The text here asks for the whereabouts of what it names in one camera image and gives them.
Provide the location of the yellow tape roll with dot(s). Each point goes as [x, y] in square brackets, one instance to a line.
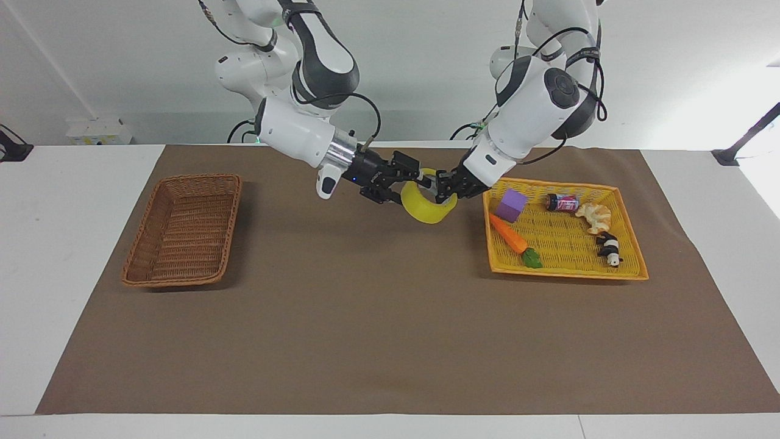
[420, 207]

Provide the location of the white box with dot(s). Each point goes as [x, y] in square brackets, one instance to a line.
[97, 133]

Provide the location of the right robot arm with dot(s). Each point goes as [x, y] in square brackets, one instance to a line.
[304, 131]

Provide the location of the yellow plastic basket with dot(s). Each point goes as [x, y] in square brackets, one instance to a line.
[560, 241]

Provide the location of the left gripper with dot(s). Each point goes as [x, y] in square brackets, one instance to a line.
[470, 182]

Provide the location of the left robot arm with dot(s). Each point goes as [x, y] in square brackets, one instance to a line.
[530, 103]

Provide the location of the black stand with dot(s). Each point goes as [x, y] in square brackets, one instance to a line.
[728, 155]
[13, 149]

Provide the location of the small red can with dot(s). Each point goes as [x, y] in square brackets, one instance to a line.
[563, 203]

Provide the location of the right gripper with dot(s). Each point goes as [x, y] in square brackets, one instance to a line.
[370, 171]

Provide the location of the brown wicker basket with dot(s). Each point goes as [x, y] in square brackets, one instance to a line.
[183, 231]

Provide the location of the orange toy carrot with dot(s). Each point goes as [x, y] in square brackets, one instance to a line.
[509, 236]

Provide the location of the purple cube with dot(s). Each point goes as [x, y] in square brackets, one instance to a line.
[510, 205]

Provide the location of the toy croissant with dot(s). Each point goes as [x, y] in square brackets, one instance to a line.
[596, 216]

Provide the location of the black and white panda toy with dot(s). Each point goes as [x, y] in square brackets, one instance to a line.
[609, 247]

